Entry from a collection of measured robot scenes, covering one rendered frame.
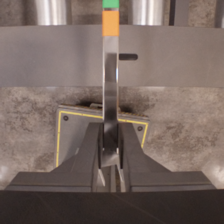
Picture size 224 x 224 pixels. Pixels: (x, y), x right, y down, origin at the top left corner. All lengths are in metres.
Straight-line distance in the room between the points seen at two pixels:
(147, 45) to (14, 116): 1.60
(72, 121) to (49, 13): 0.81
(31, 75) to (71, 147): 1.05
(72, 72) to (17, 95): 1.43
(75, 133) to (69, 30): 1.02
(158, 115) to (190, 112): 0.30
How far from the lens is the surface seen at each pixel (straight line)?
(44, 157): 1.80
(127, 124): 0.15
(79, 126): 1.19
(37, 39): 0.27
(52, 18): 0.55
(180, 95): 1.58
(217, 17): 0.68
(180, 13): 0.71
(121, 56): 0.48
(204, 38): 0.29
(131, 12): 0.56
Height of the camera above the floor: 1.41
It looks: 74 degrees down
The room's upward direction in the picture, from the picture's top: 178 degrees clockwise
